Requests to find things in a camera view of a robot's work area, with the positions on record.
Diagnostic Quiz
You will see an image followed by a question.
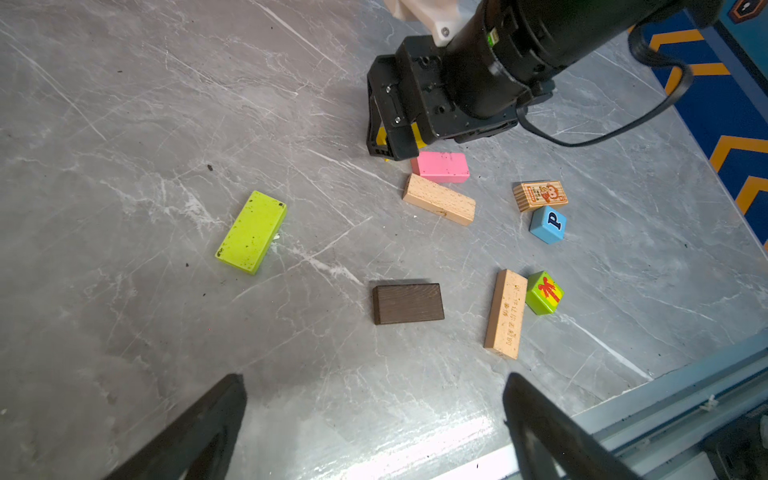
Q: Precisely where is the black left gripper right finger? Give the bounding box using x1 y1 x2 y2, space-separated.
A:
503 373 638 479

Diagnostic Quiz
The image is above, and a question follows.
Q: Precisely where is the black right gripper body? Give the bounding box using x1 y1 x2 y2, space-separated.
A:
366 35 555 156

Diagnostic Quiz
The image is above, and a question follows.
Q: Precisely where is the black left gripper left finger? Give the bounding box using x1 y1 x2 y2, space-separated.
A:
107 374 247 479

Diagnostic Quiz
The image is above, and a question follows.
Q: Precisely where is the pink wood block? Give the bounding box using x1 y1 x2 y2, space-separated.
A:
411 151 470 184

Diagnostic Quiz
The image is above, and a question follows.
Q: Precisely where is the lime green long block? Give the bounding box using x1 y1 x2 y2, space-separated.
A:
215 191 287 275

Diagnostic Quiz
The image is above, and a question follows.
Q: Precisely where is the yellow wood block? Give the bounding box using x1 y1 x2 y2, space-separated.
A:
369 123 426 161

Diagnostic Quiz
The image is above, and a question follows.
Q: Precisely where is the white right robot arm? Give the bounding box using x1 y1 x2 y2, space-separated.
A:
366 1 724 161

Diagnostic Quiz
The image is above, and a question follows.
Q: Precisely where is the plain long wood block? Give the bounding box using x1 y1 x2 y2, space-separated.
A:
402 174 476 226

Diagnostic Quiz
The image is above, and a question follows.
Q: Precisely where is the engraved long wood block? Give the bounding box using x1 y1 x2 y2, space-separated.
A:
484 269 527 360

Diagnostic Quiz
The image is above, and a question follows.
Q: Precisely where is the monkey picture wood block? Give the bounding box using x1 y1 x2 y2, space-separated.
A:
513 181 569 212

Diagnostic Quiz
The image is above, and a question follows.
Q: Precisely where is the dark brown wood block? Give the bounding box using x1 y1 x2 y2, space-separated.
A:
372 283 445 325

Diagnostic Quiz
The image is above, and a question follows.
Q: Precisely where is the green cube red figure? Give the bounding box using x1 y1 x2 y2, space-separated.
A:
525 271 564 315

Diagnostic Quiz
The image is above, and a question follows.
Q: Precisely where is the blue letter P cube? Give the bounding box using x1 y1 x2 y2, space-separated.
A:
529 206 567 245

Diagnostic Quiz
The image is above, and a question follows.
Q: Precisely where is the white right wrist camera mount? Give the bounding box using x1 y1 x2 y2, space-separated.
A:
384 0 472 47

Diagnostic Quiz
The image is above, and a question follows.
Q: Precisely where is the aluminium front rail frame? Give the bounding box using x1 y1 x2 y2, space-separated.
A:
444 332 767 479

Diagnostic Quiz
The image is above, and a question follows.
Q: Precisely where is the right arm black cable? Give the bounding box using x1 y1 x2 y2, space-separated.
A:
515 17 695 149

